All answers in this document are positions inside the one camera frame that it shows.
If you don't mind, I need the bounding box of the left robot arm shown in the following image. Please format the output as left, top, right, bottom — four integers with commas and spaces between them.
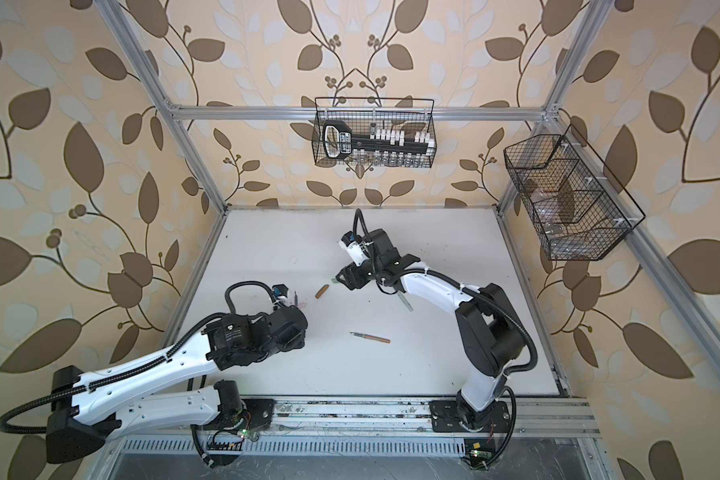
45, 306, 308, 464

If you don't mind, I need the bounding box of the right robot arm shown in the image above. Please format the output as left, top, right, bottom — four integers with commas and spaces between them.
336, 229, 538, 431

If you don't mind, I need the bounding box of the green pen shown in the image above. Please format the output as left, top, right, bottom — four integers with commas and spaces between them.
396, 292, 414, 312

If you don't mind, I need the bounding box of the orange pen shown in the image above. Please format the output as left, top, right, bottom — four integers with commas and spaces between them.
350, 332, 391, 344

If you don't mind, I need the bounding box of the black tool with sockets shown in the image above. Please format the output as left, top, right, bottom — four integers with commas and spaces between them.
313, 120, 437, 160

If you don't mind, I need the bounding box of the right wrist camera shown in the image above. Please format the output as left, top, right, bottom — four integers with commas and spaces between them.
339, 232, 368, 266

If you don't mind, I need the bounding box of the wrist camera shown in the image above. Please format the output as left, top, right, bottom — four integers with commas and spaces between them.
272, 284, 290, 304
339, 232, 368, 266

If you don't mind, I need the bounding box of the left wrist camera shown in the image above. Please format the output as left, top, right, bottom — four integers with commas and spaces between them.
272, 284, 290, 304

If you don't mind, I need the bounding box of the black wire basket back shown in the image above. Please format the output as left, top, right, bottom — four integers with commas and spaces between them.
311, 95, 438, 170

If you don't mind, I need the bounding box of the black wire basket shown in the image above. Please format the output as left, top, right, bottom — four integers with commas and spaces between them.
311, 95, 438, 170
503, 125, 646, 261

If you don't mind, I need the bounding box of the black wire basket right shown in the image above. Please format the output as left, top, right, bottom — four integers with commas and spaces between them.
503, 125, 646, 261

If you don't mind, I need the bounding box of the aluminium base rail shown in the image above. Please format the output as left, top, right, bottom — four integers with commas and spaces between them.
233, 396, 601, 438

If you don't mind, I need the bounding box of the aluminium frame back bar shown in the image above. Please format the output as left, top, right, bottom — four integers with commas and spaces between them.
169, 105, 546, 122

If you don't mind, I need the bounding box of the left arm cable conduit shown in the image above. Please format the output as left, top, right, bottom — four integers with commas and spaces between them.
0, 280, 277, 436

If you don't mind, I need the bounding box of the aluminium frame post left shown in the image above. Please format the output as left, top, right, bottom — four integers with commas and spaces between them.
94, 0, 227, 215

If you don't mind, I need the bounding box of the aluminium frame post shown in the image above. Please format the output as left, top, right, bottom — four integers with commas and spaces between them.
94, 0, 227, 215
495, 0, 614, 215

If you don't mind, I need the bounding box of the aluminium frame post right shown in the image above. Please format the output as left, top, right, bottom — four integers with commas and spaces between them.
495, 0, 614, 215

